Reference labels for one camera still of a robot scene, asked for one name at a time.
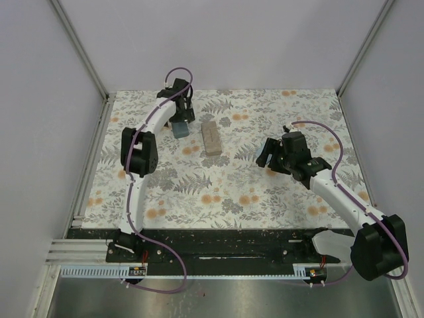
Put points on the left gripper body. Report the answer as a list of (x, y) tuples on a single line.
[(184, 114)]

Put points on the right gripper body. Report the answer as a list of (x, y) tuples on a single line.
[(273, 156)]

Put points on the grey-blue glasses case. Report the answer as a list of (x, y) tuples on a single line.
[(180, 130)]

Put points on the beige felt glasses case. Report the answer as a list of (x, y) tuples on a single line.
[(211, 138)]

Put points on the light blue cloth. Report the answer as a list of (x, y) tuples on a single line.
[(257, 151)]

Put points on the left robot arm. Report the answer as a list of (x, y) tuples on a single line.
[(139, 157)]

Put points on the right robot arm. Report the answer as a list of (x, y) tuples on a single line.
[(379, 246)]

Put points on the floral table mat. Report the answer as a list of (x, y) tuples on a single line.
[(192, 190)]

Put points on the left aluminium frame post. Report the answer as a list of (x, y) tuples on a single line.
[(77, 45)]

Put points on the aluminium frame post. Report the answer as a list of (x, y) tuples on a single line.
[(77, 45), (365, 46)]

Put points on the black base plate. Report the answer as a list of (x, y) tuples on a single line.
[(182, 247)]

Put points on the right aluminium frame post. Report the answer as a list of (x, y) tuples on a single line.
[(365, 46)]

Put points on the white slotted cable duct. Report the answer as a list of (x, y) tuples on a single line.
[(204, 271)]

